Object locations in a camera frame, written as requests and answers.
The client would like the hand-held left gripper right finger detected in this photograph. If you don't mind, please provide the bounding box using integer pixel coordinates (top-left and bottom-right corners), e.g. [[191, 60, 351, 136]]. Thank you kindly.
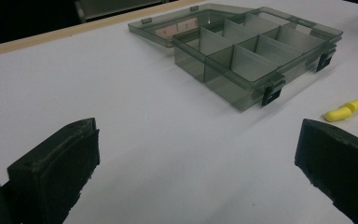
[[294, 118, 358, 224]]

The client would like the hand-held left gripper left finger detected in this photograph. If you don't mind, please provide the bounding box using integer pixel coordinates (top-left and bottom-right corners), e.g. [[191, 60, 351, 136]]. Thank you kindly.
[[1, 117, 101, 224]]

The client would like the yellow earplug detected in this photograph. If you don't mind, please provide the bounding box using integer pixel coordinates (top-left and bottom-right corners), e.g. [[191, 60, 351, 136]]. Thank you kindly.
[[324, 106, 353, 122], [342, 98, 358, 113]]

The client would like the grey transparent compartment box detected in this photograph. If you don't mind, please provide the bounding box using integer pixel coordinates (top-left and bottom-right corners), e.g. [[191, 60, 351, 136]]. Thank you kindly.
[[127, 3, 344, 113]]

